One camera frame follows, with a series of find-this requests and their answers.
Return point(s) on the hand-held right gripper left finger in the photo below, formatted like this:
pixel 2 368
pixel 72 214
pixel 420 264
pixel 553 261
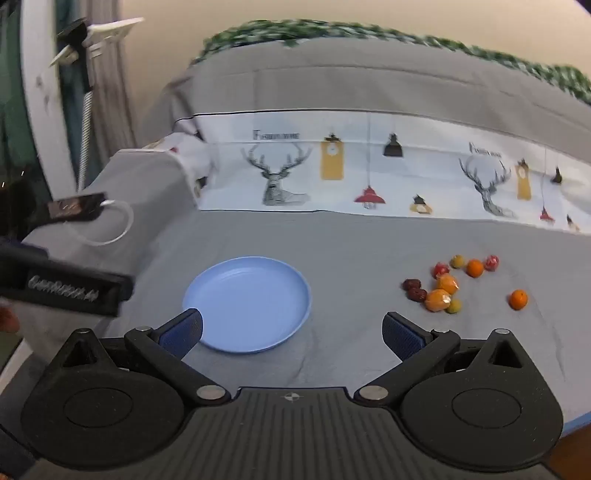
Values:
pixel 184 330

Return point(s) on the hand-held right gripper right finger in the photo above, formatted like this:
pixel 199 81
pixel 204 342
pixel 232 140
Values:
pixel 404 337

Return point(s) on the red date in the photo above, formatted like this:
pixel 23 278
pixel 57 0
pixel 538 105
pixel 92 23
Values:
pixel 419 294
pixel 410 284

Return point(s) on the plastic-wrapped orange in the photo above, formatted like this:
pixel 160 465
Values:
pixel 449 283
pixel 437 300

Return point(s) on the green jujube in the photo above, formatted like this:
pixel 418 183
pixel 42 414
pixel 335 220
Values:
pixel 455 306
pixel 457 261

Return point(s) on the blue plastic plate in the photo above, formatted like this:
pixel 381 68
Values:
pixel 249 300

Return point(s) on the plastic-wrapped red fruit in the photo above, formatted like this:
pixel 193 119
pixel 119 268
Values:
pixel 441 269
pixel 491 262

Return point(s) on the small orange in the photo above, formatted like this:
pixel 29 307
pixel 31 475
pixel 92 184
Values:
pixel 474 267
pixel 518 300

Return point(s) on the person's left hand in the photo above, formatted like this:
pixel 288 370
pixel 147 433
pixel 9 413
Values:
pixel 7 319

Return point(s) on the black smartphone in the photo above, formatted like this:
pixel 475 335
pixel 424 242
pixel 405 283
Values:
pixel 76 207

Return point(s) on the grey bed sheet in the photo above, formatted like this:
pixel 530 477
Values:
pixel 346 258

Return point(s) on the striped pole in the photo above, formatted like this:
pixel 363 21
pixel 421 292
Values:
pixel 85 138

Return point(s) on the teal curtain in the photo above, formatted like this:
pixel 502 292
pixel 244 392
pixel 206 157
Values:
pixel 11 115

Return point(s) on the black white clip holder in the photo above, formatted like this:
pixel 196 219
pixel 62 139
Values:
pixel 76 37

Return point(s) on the deer print quilt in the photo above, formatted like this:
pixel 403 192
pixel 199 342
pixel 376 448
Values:
pixel 369 78

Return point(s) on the green white knit blanket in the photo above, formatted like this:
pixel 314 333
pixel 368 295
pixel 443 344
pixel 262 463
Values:
pixel 323 30

